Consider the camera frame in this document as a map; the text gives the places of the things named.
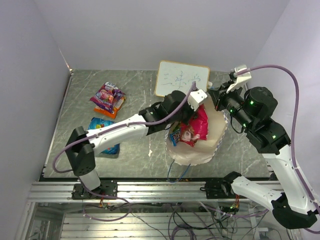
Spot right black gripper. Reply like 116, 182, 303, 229
208, 80, 254, 130

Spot red snack packet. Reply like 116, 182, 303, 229
179, 105, 209, 147

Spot blue checkered paper bag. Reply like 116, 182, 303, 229
166, 98, 228, 180

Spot orange snack packet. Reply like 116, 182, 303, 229
93, 97, 126, 119

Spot purple snack packet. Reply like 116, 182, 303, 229
89, 81, 126, 113

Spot blue candy packet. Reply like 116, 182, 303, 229
87, 117, 120, 159

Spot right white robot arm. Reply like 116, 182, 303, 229
207, 84, 320, 229

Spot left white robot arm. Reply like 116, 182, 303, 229
64, 90, 207, 199

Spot brown m&m packet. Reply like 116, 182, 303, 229
169, 128, 181, 147

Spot small whiteboard on stand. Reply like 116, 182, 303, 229
154, 60, 211, 97

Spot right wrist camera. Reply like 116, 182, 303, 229
226, 64, 252, 94

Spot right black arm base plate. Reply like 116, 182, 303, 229
199, 182, 236, 199

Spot aluminium mounting rail frame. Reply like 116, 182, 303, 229
14, 178, 301, 240

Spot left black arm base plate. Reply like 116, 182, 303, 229
71, 180, 118, 200

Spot loose cables under frame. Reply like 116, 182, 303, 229
82, 199, 276, 240

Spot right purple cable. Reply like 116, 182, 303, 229
199, 64, 320, 235

